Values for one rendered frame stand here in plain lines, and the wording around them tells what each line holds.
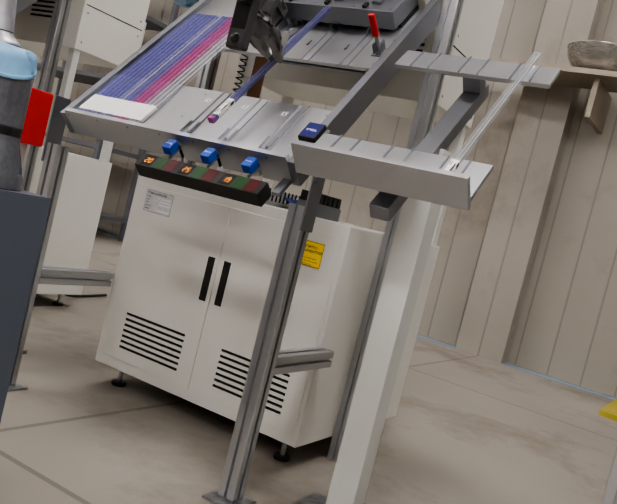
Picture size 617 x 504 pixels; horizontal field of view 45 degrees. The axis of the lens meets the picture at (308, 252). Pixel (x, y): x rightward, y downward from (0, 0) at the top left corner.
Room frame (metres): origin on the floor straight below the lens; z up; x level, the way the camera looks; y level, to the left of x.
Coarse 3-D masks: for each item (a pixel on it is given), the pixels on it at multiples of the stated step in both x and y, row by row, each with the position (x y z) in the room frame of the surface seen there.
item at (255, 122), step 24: (192, 96) 1.83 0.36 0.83; (216, 96) 1.81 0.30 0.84; (168, 120) 1.76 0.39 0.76; (192, 120) 1.74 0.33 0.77; (240, 120) 1.70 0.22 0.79; (264, 120) 1.69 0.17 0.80; (288, 120) 1.67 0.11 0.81; (312, 120) 1.65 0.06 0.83; (264, 144) 1.61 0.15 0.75; (288, 144) 1.60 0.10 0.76
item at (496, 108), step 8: (536, 56) 1.57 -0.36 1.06; (528, 64) 1.55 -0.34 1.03; (520, 72) 1.53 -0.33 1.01; (528, 72) 1.54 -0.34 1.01; (512, 80) 1.51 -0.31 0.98; (520, 80) 1.51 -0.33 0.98; (512, 88) 1.48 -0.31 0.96; (504, 96) 1.46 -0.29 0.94; (496, 104) 1.44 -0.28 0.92; (504, 104) 1.45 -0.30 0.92; (488, 112) 1.42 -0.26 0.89; (496, 112) 1.42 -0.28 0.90; (488, 120) 1.40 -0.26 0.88; (480, 128) 1.38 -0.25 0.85; (472, 136) 1.36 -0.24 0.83; (480, 136) 1.37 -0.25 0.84; (464, 144) 1.34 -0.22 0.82; (472, 144) 1.35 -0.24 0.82; (464, 152) 1.32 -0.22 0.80
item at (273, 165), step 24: (72, 120) 1.86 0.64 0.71; (96, 120) 1.80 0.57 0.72; (120, 120) 1.76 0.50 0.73; (144, 144) 1.76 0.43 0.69; (192, 144) 1.66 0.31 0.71; (216, 144) 1.62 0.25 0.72; (240, 144) 1.59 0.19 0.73; (240, 168) 1.63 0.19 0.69; (264, 168) 1.59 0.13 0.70; (288, 168) 1.55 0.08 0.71
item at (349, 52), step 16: (224, 0) 2.21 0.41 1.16; (288, 32) 1.99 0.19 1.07; (320, 32) 1.95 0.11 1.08; (336, 32) 1.94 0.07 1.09; (352, 32) 1.92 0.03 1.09; (384, 32) 1.89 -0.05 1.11; (400, 32) 1.88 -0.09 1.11; (304, 48) 1.91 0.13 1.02; (320, 48) 1.89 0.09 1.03; (336, 48) 1.88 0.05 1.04; (352, 48) 1.86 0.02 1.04; (368, 48) 1.85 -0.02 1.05; (304, 64) 1.93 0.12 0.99; (320, 64) 1.85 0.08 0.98; (336, 64) 1.82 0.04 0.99; (352, 64) 1.80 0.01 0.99; (368, 64) 1.79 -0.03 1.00
